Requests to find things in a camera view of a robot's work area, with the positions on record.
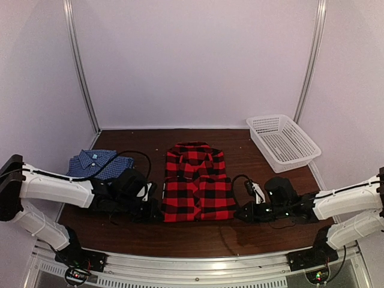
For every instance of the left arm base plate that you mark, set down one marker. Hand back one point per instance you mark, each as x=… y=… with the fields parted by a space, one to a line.
x=86 y=260

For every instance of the front aluminium frame rail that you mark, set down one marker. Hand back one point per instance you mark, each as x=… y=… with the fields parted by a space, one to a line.
x=263 y=270

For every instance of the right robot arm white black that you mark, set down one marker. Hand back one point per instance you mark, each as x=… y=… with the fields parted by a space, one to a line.
x=364 y=198

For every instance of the red black plaid shirt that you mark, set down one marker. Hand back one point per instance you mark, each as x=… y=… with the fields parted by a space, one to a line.
x=196 y=186

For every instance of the blue checked folded shirt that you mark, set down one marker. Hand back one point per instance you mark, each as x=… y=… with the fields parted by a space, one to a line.
x=101 y=164

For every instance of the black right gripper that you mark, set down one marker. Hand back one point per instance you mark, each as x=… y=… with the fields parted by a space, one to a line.
x=251 y=213

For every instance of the left circuit board with LEDs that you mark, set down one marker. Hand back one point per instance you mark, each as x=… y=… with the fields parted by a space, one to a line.
x=76 y=277

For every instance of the right aluminium corner post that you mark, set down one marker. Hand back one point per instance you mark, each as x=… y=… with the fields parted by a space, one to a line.
x=319 y=25

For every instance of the left aluminium corner post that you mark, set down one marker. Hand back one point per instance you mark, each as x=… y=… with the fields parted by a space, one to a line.
x=80 y=72

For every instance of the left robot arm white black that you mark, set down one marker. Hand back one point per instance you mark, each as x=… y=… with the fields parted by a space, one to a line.
x=21 y=182

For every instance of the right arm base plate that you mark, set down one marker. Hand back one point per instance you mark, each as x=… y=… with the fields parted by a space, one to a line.
x=308 y=258

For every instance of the white plastic basket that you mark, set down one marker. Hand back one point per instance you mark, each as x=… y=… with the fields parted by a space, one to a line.
x=284 y=145

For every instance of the circuit board with leds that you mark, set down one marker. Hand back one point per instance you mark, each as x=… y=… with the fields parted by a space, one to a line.
x=76 y=277
x=317 y=276

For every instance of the right circuit board with LEDs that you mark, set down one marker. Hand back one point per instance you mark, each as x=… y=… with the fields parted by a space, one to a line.
x=317 y=276

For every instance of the aluminium corner post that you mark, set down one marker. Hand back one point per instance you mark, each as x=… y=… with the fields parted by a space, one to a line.
x=80 y=72
x=319 y=25

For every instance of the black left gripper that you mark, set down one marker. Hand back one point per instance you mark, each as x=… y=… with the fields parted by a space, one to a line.
x=149 y=216

